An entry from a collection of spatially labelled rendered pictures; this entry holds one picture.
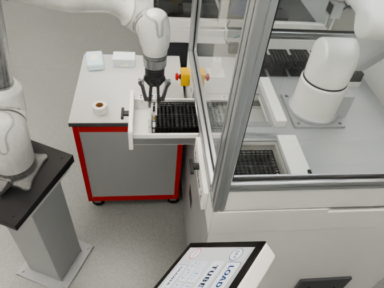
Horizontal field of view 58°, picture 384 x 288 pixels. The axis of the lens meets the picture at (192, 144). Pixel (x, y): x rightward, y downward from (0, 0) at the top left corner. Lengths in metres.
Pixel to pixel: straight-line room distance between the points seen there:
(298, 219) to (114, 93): 1.14
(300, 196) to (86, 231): 1.44
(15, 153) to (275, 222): 0.97
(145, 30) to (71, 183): 1.50
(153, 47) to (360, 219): 0.99
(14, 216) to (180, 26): 1.43
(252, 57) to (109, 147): 1.25
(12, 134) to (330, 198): 1.12
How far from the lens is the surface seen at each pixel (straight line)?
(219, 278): 0.87
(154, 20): 1.23
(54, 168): 1.54
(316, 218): 1.37
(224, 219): 1.24
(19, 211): 1.46
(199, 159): 1.36
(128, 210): 2.32
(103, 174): 2.06
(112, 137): 1.84
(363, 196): 1.34
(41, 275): 2.19
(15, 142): 1.38
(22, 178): 1.51
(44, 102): 3.19
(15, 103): 1.50
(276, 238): 1.44
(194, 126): 1.53
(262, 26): 0.76
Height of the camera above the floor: 1.93
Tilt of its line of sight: 45 degrees down
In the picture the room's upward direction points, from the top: 7 degrees clockwise
